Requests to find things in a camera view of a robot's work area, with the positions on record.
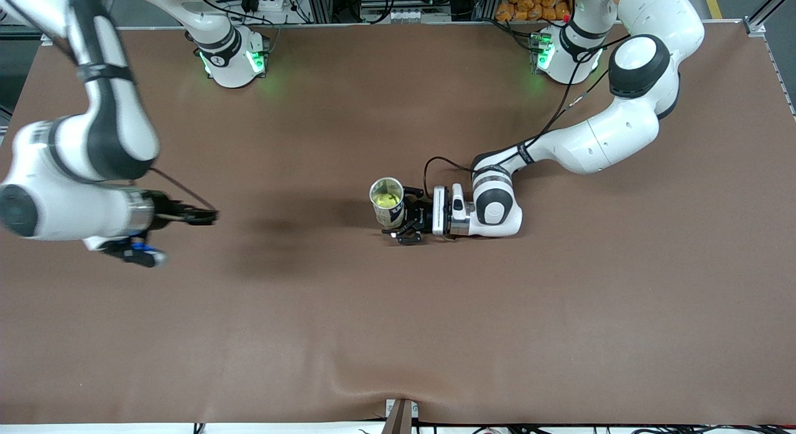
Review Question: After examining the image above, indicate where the white blue tennis ball can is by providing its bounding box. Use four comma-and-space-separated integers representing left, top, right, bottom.
369, 177, 408, 229

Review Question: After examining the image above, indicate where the brown table mat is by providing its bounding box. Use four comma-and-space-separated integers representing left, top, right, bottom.
0, 21, 796, 425

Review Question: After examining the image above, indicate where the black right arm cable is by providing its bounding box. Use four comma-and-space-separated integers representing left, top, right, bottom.
0, 0, 220, 214

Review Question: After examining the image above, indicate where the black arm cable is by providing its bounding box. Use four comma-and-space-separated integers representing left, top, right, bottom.
0, 0, 220, 214
423, 33, 632, 195

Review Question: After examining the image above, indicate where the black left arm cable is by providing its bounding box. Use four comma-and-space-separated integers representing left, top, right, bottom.
423, 33, 632, 195

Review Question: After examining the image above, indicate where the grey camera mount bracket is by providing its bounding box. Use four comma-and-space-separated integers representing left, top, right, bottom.
381, 398, 419, 434

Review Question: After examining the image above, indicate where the aluminium corner frame beam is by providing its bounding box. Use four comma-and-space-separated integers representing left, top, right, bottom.
743, 0, 796, 37

